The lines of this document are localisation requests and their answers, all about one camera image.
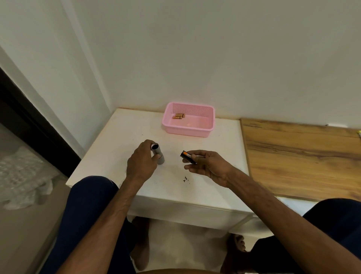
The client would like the person's left leg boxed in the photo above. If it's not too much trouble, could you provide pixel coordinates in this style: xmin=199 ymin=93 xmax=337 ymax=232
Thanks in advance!
xmin=39 ymin=176 xmax=150 ymax=274

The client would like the person's right forearm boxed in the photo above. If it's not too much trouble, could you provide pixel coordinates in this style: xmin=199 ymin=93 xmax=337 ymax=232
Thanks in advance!
xmin=226 ymin=172 xmax=356 ymax=274

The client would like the black door frame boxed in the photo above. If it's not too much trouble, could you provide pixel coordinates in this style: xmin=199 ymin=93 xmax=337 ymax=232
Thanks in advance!
xmin=0 ymin=67 xmax=83 ymax=179

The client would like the clear bubble wrap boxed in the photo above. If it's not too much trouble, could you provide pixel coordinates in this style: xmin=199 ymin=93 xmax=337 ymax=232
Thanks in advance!
xmin=0 ymin=145 xmax=55 ymax=211

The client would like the grey flashlight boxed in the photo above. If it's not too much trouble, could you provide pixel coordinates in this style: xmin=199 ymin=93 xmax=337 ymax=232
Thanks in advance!
xmin=150 ymin=143 xmax=166 ymax=166

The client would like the person's left hand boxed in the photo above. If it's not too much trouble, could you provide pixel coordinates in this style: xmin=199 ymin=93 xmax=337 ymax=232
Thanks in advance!
xmin=125 ymin=139 xmax=162 ymax=186

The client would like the wooden board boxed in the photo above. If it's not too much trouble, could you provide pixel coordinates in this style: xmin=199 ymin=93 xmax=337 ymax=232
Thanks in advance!
xmin=240 ymin=118 xmax=361 ymax=202

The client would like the person's right leg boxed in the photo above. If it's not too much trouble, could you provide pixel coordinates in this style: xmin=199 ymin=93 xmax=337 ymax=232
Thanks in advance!
xmin=222 ymin=198 xmax=361 ymax=274

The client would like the pink plastic basket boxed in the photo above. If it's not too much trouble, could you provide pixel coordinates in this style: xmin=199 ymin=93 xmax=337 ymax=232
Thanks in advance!
xmin=162 ymin=102 xmax=216 ymax=138

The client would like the person's leg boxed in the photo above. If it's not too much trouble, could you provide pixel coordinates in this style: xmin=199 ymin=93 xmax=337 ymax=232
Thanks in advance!
xmin=39 ymin=176 xmax=150 ymax=274
xmin=222 ymin=198 xmax=361 ymax=274

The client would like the black battery holder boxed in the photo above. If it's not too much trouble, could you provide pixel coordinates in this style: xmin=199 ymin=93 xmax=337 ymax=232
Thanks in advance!
xmin=180 ymin=150 xmax=197 ymax=165

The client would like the person's left forearm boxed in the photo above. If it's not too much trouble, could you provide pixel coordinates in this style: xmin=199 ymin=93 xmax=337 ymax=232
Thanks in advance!
xmin=56 ymin=175 xmax=148 ymax=274

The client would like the white table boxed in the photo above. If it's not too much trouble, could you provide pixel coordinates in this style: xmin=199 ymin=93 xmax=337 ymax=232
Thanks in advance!
xmin=65 ymin=107 xmax=320 ymax=238

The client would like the person's right hand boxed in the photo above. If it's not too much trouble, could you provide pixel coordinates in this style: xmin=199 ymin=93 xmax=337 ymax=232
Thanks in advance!
xmin=182 ymin=150 xmax=236 ymax=188

